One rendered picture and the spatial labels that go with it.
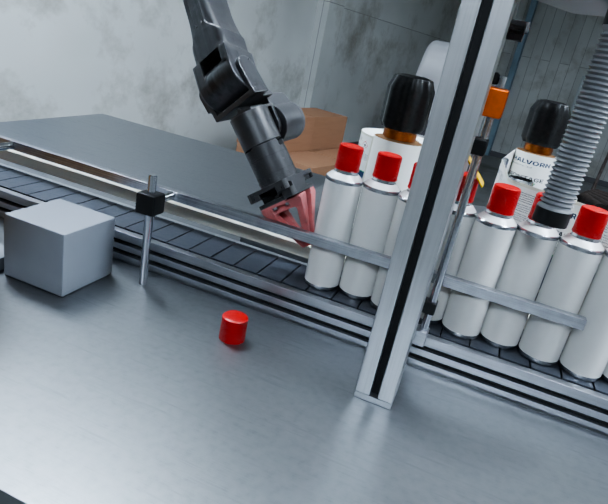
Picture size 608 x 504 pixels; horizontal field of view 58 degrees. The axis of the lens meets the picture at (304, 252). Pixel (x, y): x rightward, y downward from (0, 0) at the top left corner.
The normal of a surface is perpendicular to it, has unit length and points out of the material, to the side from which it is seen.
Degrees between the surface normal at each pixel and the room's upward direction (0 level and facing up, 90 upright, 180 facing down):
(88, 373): 0
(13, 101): 90
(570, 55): 90
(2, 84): 90
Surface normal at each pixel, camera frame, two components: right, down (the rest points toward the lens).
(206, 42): -0.61, -0.02
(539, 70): -0.51, 0.22
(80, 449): 0.19, -0.91
